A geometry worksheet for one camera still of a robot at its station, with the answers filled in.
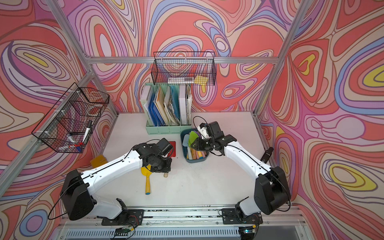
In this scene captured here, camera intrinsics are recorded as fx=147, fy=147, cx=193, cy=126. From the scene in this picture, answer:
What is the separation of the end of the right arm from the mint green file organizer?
0.31m

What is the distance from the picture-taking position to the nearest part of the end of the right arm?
23.7 inches

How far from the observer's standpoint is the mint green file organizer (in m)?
0.95
